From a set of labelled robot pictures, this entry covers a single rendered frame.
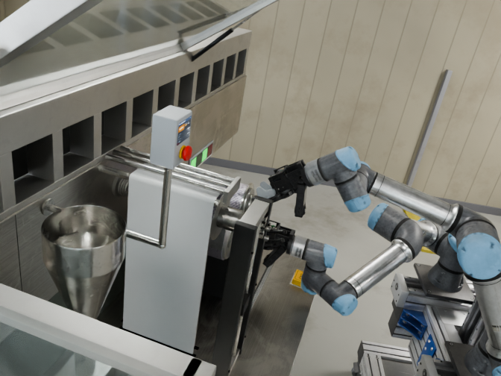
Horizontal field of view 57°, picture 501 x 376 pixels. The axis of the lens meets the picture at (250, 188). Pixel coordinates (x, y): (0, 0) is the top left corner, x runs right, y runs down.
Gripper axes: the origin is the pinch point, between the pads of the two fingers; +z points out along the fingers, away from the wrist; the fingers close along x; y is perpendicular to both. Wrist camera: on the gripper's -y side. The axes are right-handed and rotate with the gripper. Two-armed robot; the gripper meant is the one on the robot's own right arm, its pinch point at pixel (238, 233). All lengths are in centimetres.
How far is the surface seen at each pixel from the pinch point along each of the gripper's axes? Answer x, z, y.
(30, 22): 96, 1, 81
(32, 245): 66, 30, 24
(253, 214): 43, -14, 35
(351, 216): -245, -41, -109
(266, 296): 5.0, -15.7, -19.1
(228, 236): 22.2, -2.6, 12.6
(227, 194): 39, -5, 36
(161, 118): 65, 2, 61
